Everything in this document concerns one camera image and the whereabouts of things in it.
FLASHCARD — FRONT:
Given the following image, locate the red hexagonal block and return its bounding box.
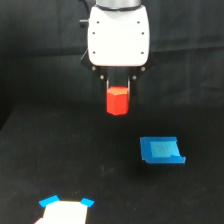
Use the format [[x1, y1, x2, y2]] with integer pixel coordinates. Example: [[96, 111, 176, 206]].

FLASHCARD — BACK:
[[106, 86, 129, 116]]

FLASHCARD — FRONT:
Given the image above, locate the blue tape piece left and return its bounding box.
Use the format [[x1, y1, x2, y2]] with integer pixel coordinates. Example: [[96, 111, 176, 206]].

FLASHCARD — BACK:
[[39, 195, 59, 208]]

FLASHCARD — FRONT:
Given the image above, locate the blue tape piece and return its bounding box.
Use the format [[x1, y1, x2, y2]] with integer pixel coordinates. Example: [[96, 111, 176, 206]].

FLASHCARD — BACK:
[[39, 195, 59, 208], [81, 198, 94, 207]]

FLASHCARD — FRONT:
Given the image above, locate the blue tape piece right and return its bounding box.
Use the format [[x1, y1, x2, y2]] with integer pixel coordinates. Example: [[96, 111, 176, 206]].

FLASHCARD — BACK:
[[81, 198, 94, 207]]

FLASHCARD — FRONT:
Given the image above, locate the white paper sheet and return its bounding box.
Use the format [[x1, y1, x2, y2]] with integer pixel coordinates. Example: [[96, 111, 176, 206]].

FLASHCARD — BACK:
[[43, 201, 87, 224]]

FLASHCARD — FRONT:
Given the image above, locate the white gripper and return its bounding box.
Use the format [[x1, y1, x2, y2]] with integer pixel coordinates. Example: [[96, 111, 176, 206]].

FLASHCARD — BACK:
[[79, 4, 153, 100]]

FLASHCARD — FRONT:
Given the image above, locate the blue taped square marker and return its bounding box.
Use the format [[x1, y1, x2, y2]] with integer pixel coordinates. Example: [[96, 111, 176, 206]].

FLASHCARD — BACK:
[[140, 137, 186, 164]]

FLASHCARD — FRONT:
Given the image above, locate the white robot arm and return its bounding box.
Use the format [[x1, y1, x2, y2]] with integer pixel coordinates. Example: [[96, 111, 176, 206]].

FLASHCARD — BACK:
[[79, 0, 150, 98]]

